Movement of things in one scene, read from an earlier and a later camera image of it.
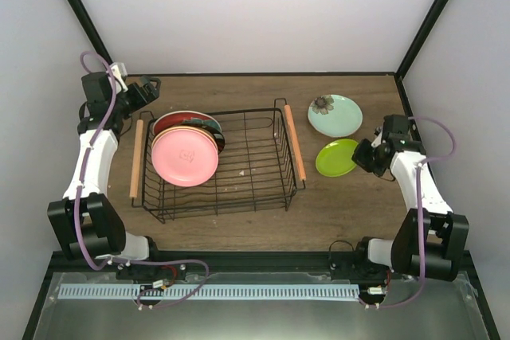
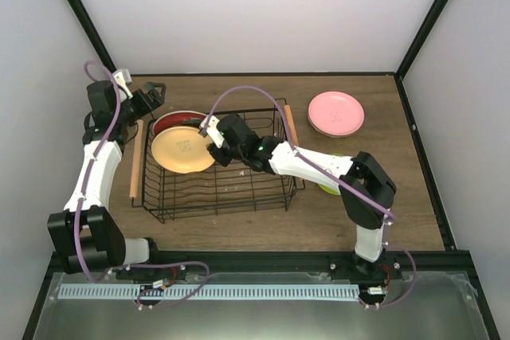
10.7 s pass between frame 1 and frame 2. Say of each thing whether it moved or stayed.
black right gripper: moved
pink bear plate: moved
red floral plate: stayed
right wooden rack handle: stayed
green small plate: moved
